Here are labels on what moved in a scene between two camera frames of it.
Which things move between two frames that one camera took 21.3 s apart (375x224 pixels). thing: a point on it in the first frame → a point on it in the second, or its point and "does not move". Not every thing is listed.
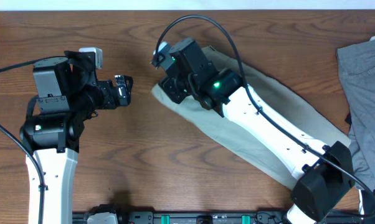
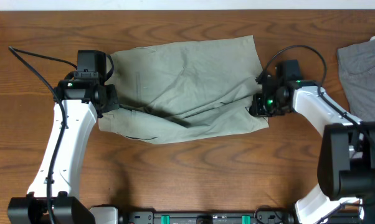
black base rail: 217,217 does not move
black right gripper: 168,87 → 256,107
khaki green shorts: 217,128 → 184,91
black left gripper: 122,94 does not move
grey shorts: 363,70 does not move
